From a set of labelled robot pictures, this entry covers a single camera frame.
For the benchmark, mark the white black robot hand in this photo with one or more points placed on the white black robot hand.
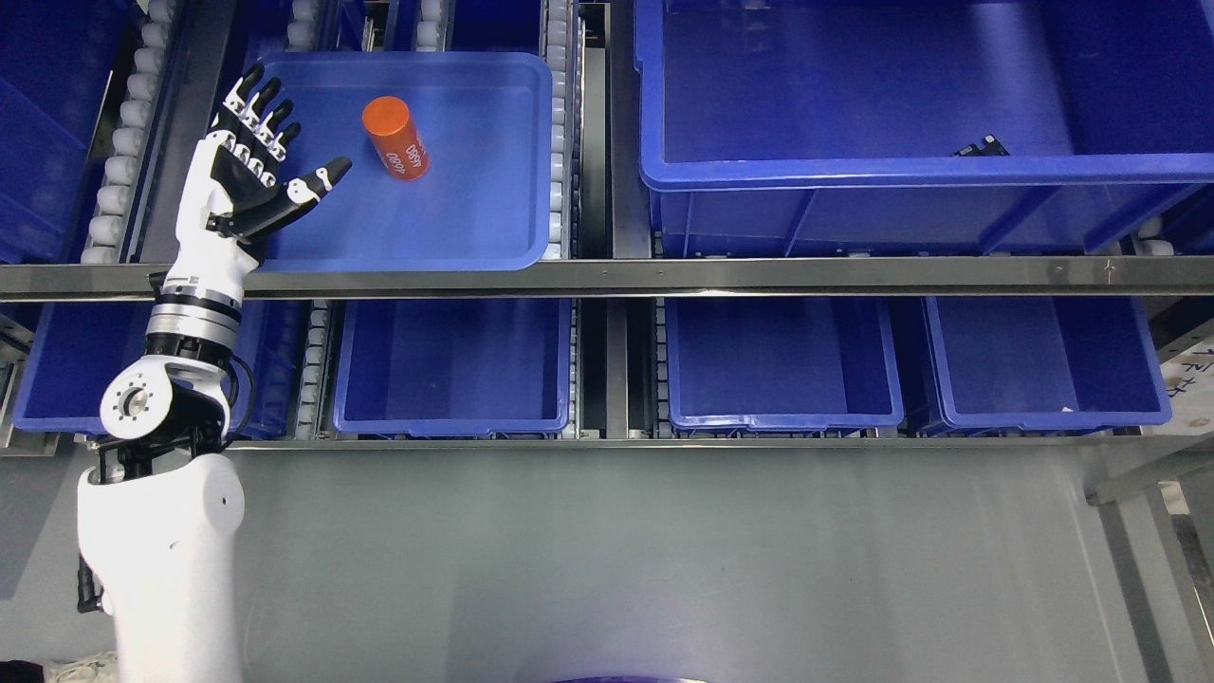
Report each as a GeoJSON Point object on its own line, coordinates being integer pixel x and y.
{"type": "Point", "coordinates": [235, 197]}

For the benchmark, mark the orange cylindrical capacitor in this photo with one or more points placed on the orange cylindrical capacitor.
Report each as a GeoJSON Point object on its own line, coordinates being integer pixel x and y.
{"type": "Point", "coordinates": [390, 125]}

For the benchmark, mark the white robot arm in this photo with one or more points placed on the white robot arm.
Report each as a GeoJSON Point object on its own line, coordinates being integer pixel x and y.
{"type": "Point", "coordinates": [158, 514]}

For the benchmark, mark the steel shelf rack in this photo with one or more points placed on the steel shelf rack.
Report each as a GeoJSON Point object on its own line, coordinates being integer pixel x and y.
{"type": "Point", "coordinates": [603, 252]}

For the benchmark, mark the stainless steel desk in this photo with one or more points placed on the stainless steel desk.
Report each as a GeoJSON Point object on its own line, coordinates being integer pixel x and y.
{"type": "Point", "coordinates": [1156, 520]}

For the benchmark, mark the blue bin lower left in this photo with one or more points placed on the blue bin lower left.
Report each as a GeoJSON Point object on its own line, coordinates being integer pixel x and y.
{"type": "Point", "coordinates": [79, 347]}

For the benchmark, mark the blue bin upper left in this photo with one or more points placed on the blue bin upper left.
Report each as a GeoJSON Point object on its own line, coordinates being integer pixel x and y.
{"type": "Point", "coordinates": [56, 58]}

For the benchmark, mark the blue shallow tray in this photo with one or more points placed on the blue shallow tray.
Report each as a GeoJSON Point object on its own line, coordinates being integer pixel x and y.
{"type": "Point", "coordinates": [485, 119]}

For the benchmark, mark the blue bin lower middle-left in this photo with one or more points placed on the blue bin lower middle-left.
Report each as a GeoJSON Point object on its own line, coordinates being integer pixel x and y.
{"type": "Point", "coordinates": [454, 368]}

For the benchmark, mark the large blue bin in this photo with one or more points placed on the large blue bin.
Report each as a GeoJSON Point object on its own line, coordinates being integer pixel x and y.
{"type": "Point", "coordinates": [808, 128]}

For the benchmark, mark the blue bin lower middle-right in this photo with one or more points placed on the blue bin lower middle-right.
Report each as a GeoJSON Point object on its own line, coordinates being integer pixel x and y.
{"type": "Point", "coordinates": [797, 365]}

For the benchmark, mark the black circuit part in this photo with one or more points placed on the black circuit part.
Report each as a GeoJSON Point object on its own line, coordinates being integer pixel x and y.
{"type": "Point", "coordinates": [988, 146]}

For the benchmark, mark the blue bin lower right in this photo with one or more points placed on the blue bin lower right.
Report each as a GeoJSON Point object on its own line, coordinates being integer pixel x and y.
{"type": "Point", "coordinates": [1027, 365]}

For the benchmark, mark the white label sign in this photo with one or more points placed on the white label sign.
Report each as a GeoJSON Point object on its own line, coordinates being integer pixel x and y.
{"type": "Point", "coordinates": [1189, 385]}

